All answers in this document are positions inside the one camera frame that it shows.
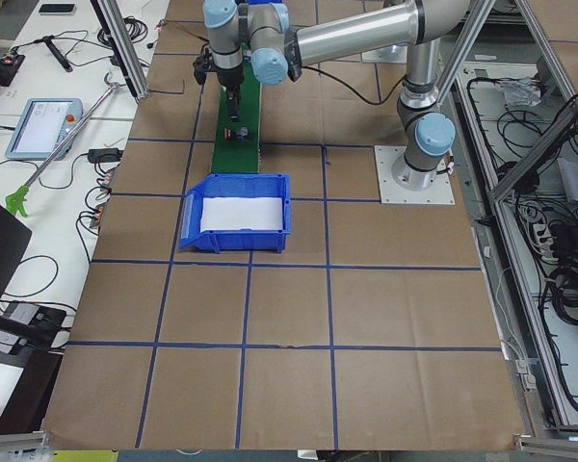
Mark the green conveyor belt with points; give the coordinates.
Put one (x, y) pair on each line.
(236, 148)

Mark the black power adapter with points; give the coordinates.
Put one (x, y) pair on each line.
(104, 155)

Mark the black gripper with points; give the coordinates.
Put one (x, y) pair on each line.
(230, 82)

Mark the aluminium frame post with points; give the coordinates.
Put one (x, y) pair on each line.
(112, 23)

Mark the blue left storage bin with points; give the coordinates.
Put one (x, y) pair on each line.
(236, 185)

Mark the silver reach grabber tool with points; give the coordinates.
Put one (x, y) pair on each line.
(15, 201)

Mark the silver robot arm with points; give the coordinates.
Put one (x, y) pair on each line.
(280, 51)

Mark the white foam pad left bin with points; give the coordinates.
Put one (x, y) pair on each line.
(240, 213)

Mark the teach pendant tablet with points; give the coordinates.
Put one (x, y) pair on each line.
(43, 124)

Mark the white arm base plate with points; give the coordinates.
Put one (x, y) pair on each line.
(401, 185)
(392, 54)

